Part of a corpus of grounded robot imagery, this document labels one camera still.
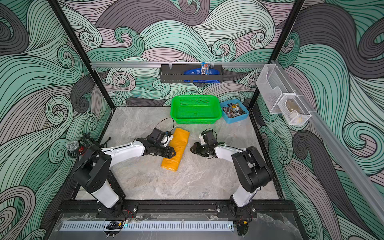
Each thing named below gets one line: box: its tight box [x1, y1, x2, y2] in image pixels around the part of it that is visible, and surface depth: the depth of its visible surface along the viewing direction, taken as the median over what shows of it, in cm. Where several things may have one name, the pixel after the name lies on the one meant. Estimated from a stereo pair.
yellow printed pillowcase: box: [161, 128, 190, 172], surface depth 92 cm
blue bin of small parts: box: [220, 99, 250, 124], surface depth 120 cm
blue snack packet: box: [183, 62, 221, 83], surface depth 93 cm
